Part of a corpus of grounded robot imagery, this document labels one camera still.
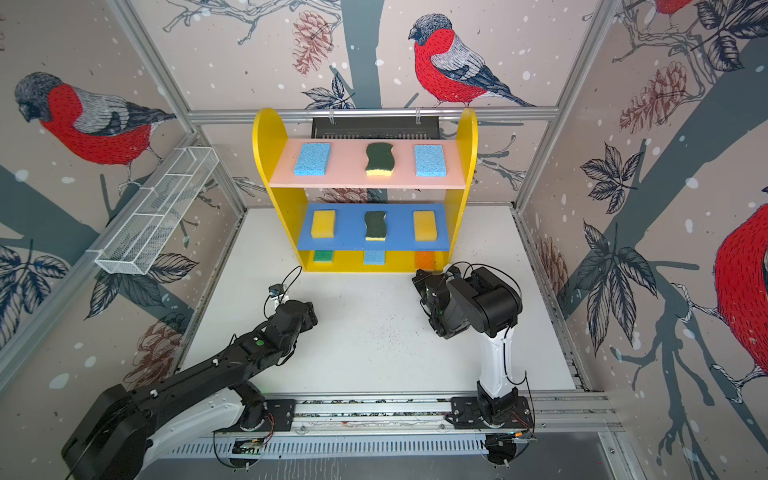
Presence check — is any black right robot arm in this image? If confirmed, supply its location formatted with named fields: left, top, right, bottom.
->
left=412, top=263, right=533, bottom=430

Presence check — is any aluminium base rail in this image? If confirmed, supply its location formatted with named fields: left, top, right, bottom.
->
left=149, top=392, right=619, bottom=439

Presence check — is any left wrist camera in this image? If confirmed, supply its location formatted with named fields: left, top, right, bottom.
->
left=268, top=283, right=289, bottom=307

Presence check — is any black perforated metal tray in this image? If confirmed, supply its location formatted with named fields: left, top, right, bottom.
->
left=311, top=116, right=441, bottom=140

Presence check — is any yellow shelf unit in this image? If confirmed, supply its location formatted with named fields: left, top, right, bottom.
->
left=252, top=109, right=479, bottom=273

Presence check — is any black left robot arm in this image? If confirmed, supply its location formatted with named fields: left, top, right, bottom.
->
left=61, top=300, right=318, bottom=479

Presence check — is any light blue sponge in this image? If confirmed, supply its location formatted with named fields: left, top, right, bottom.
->
left=363, top=250, right=386, bottom=265
left=414, top=144, right=447, bottom=177
left=294, top=143, right=332, bottom=176

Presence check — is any white wire basket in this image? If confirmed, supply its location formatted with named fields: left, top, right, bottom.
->
left=95, top=146, right=219, bottom=275

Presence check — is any green yellow scouring sponge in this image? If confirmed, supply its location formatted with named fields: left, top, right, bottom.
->
left=365, top=142, right=396, bottom=177
left=364, top=210, right=388, bottom=241

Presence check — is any yellow orange sponge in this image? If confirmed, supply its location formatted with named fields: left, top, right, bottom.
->
left=413, top=210, right=438, bottom=242

